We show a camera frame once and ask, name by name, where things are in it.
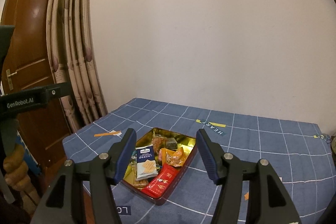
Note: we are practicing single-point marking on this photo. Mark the brown wooden door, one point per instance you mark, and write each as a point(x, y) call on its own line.
point(27, 66)

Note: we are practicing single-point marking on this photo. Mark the orange sunflower seed packet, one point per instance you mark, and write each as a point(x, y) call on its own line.
point(174, 158)

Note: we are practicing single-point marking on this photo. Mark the gold red toffee tin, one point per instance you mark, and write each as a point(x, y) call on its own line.
point(189, 145)

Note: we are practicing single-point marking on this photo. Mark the clear packet of dark snack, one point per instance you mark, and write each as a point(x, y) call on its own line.
point(171, 144)

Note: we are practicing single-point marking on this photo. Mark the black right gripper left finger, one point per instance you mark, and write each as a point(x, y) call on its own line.
point(63, 201)

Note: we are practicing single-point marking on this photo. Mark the clear packet of brown candies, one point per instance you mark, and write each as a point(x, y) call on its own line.
point(158, 142)

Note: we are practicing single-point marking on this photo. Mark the beige patterned curtain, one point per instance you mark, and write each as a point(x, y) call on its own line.
point(71, 59)

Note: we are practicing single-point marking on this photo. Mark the navy white biscuit packet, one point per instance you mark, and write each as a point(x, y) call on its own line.
point(146, 164)

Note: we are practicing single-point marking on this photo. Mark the red snack packet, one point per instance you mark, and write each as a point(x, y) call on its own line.
point(157, 187)

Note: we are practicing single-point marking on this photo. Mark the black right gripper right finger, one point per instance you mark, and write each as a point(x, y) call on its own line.
point(268, 202)

